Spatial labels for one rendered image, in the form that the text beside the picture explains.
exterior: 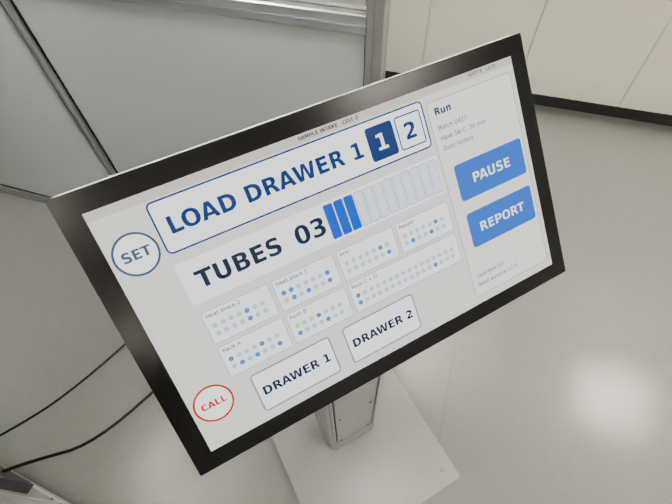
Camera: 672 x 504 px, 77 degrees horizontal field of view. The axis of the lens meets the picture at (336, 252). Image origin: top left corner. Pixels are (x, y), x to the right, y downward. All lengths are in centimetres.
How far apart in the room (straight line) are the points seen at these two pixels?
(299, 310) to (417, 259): 15
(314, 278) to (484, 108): 27
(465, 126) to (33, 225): 208
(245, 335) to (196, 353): 5
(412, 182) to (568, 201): 174
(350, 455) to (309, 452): 13
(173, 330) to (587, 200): 200
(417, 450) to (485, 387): 33
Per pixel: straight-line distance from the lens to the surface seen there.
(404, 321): 51
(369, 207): 46
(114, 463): 165
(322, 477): 143
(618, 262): 206
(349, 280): 46
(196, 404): 48
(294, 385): 49
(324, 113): 44
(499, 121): 55
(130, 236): 42
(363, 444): 144
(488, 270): 56
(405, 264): 49
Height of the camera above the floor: 146
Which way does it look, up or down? 55 degrees down
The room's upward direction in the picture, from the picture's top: 3 degrees counter-clockwise
